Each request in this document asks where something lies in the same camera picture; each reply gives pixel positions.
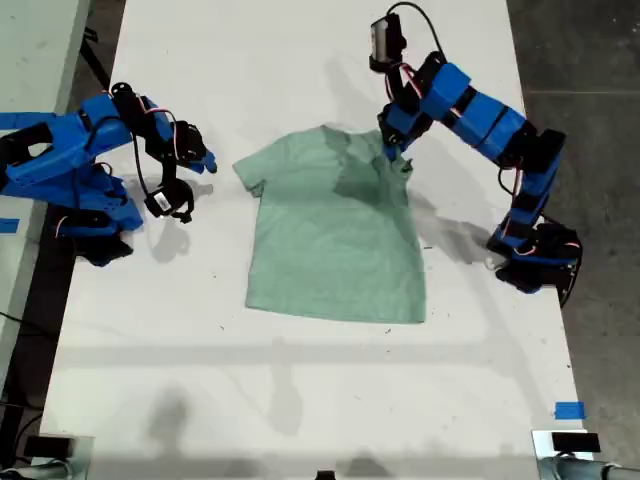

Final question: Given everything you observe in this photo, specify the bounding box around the grey tube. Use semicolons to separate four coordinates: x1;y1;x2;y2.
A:
538;455;640;480

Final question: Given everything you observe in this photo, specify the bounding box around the pale green T-shirt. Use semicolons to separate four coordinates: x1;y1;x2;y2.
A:
233;124;427;326

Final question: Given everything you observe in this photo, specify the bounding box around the long blue tape strip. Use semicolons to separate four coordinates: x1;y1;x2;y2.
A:
0;112;57;131

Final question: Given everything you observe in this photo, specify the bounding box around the small black box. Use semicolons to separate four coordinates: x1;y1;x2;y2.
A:
24;436;77;457
551;432;601;453

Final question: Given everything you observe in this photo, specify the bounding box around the black metal strut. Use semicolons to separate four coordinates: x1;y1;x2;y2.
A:
82;27;112;91

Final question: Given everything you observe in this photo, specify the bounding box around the black camera box, gripper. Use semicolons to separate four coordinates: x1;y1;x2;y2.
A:
368;14;407;74
143;179;195;225

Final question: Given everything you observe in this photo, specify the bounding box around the blue tape rectangle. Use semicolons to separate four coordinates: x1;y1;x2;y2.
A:
554;401;587;420

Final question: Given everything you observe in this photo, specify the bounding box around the black camera stalk, gripper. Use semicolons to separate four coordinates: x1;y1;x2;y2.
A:
158;149;184;189
384;62;416;109

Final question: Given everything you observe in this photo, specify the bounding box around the black arm base cable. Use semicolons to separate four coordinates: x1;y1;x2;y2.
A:
558;234;585;309

